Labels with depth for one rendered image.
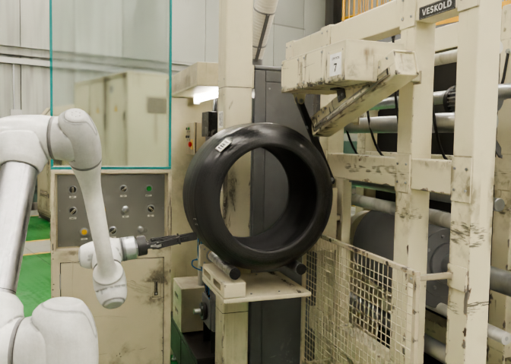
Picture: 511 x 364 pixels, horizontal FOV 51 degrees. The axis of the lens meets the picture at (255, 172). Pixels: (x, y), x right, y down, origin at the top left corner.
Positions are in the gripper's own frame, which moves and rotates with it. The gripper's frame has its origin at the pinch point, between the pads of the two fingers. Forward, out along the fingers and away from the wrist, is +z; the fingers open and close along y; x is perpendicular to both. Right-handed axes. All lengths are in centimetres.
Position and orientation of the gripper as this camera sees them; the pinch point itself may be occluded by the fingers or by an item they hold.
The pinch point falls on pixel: (188, 237)
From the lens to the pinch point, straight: 214.6
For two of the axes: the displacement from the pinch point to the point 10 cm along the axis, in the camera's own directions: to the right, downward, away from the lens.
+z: 9.4, -1.4, 3.2
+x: 1.2, 9.9, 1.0
